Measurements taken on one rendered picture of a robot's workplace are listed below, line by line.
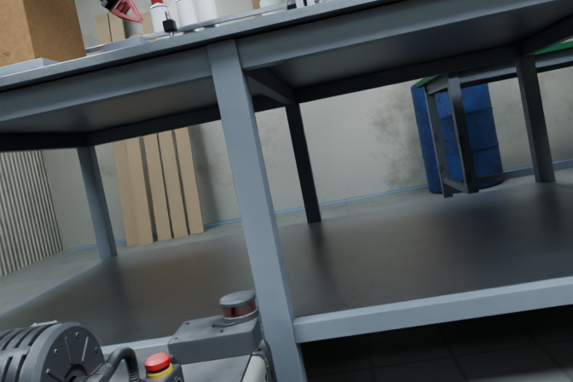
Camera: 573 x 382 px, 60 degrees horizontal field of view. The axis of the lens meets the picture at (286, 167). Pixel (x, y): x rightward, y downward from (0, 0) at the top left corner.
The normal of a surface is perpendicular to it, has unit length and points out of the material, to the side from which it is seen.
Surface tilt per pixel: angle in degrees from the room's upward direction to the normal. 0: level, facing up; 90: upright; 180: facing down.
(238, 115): 90
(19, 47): 90
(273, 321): 90
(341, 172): 90
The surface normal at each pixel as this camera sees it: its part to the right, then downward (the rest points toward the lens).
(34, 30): 0.98, -0.18
